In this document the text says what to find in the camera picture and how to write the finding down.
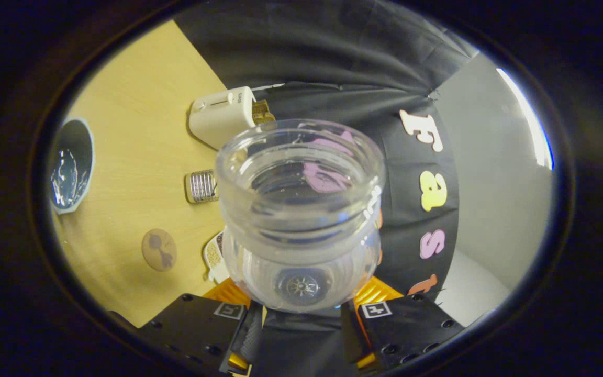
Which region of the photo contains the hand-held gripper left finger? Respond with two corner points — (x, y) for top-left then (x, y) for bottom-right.
(108, 278), (264, 376)

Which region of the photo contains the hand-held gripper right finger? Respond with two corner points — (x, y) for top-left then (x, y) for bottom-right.
(340, 275), (464, 373)

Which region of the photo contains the round brown coaster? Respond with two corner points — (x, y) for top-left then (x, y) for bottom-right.
(141, 228), (177, 272)

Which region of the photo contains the clear glass bottle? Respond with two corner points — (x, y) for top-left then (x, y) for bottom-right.
(215, 119), (386, 314)

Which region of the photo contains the pale blue cup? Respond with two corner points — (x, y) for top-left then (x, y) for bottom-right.
(48, 118), (95, 215)

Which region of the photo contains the white divided bean tray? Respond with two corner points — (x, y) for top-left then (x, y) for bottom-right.
(203, 231), (231, 284)

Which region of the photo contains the clear ribbed glass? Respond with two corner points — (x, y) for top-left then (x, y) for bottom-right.
(185, 169), (220, 204)

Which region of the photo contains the wooden table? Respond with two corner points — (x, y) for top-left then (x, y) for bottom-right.
(50, 20), (268, 370)

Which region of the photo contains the white toaster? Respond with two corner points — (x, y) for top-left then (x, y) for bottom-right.
(188, 86), (258, 151)

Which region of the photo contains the brown bread slice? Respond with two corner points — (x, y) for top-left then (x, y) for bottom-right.
(252, 99), (276, 125)

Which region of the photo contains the black backdrop cloth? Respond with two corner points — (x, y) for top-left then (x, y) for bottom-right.
(173, 5), (480, 375)

